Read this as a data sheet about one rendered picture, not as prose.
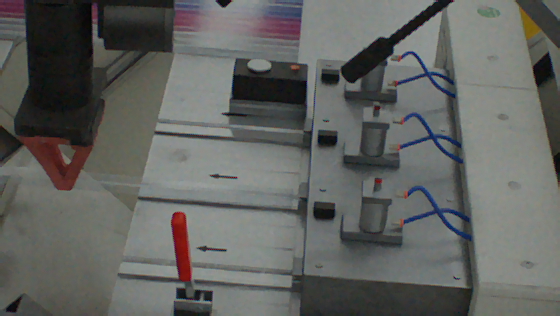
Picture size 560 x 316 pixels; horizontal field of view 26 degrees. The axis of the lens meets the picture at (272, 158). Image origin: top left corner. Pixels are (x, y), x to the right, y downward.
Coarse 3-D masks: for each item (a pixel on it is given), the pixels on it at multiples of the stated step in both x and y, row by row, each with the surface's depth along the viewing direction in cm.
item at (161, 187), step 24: (0, 168) 113; (24, 168) 113; (120, 192) 113; (144, 192) 113; (168, 192) 113; (192, 192) 112; (216, 192) 112; (240, 192) 112; (264, 192) 113; (288, 192) 113
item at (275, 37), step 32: (0, 0) 140; (192, 0) 143; (256, 0) 144; (288, 0) 144; (0, 32) 135; (96, 32) 135; (192, 32) 137; (224, 32) 137; (256, 32) 137; (288, 32) 138
